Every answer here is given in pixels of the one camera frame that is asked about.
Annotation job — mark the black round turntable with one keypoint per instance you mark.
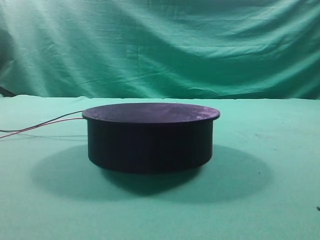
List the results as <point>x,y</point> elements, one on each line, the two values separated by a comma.
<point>150,137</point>

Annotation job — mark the green cloth backdrop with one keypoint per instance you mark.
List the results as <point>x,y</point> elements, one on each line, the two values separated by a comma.
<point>180,49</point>

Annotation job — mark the green table cloth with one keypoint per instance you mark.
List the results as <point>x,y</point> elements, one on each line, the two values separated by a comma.
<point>263,182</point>

